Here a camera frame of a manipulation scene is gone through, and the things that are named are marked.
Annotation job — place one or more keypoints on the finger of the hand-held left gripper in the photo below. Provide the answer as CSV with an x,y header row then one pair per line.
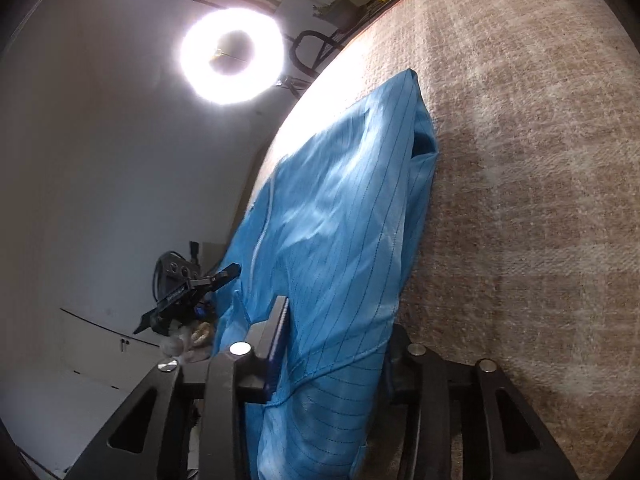
x,y
225,274

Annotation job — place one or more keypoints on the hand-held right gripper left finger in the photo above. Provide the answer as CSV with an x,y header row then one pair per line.
x,y
277,340

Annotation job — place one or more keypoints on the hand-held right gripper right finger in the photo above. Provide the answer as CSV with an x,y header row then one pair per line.
x,y
402,360

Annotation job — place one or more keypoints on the blue striped work coat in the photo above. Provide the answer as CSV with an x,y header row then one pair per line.
x,y
340,210

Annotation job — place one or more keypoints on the person's left hand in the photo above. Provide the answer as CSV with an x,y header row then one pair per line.
x,y
200,335

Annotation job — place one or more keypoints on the white cabinet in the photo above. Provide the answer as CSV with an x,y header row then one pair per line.
x,y
100,345

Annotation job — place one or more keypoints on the black light stand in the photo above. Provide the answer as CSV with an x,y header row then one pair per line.
x,y
287,85

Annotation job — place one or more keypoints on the beige checked blanket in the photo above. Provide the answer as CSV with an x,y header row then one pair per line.
x,y
525,160

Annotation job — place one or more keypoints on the potted plant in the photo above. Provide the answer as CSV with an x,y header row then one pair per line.
x,y
340,10

